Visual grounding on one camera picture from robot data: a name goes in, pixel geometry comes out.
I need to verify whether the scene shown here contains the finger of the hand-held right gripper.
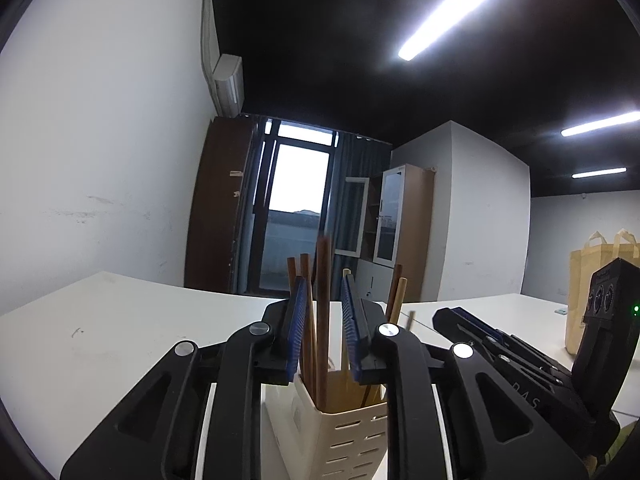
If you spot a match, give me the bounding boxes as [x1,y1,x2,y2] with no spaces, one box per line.
[451,307,577,382]
[432,308,552,387]

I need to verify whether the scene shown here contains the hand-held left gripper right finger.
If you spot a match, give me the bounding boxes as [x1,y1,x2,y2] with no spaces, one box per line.
[341,271,589,480]

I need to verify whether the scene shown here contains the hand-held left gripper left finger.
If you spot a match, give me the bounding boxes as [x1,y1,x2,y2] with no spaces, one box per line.
[60,275,307,480]

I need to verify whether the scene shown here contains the cream slotted utensil holder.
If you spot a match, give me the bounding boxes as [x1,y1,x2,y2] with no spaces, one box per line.
[261,370,390,480]

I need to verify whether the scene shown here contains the tan tote bag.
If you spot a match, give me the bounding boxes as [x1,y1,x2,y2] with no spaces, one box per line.
[565,229,640,357]

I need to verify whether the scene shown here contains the light wooden glass-door cabinet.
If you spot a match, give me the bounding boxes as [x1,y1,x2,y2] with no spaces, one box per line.
[334,162,435,304]

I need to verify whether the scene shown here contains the black-framed glass balcony door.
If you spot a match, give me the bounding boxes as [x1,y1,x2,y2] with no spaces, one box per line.
[245,117,339,297]

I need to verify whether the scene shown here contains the dark brown wooden door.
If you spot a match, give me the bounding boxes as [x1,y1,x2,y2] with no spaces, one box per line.
[184,116,257,295]

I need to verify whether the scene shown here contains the long ceiling tube light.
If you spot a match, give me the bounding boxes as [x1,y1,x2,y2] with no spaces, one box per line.
[571,166,628,180]
[397,0,511,61]
[560,110,640,138]

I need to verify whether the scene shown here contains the grey curtain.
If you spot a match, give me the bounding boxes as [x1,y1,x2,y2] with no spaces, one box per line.
[327,132,394,261]

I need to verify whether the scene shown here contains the white wall air conditioner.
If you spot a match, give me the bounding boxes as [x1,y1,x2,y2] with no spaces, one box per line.
[211,54,246,117]

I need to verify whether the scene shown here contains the white wall conduit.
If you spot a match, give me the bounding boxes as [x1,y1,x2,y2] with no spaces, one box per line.
[199,0,222,112]

